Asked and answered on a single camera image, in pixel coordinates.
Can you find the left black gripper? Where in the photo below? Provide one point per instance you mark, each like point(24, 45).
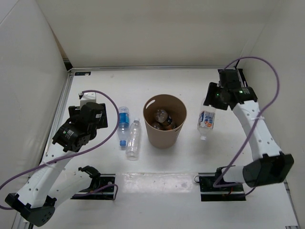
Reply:
point(74, 111)

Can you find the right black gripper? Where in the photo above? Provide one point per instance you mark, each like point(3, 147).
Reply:
point(212, 88)

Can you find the orange blue label bottle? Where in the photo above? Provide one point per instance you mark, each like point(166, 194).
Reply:
point(206, 119)

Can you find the black label plastic bottle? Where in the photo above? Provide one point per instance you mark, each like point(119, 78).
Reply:
point(163, 118)

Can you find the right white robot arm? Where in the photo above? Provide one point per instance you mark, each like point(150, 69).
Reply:
point(270, 165)

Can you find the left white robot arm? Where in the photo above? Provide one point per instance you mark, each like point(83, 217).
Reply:
point(37, 200)

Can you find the brown round waste bin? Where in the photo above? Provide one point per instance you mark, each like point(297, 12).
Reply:
point(175, 108)

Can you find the crushed bottles inside bin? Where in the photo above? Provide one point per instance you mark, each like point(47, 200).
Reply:
point(159, 126)

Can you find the blue label plastic bottle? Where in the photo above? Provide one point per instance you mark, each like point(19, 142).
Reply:
point(123, 128)

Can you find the clear plastic bottle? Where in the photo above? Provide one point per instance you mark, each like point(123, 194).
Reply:
point(133, 143)

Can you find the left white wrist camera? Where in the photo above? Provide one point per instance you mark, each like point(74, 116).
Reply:
point(86, 98)

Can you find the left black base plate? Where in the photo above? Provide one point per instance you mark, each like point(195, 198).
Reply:
point(103, 189)

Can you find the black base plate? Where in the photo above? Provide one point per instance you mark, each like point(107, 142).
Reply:
point(209, 193)
point(103, 189)

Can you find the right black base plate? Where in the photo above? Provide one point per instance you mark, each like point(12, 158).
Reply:
point(209, 193)

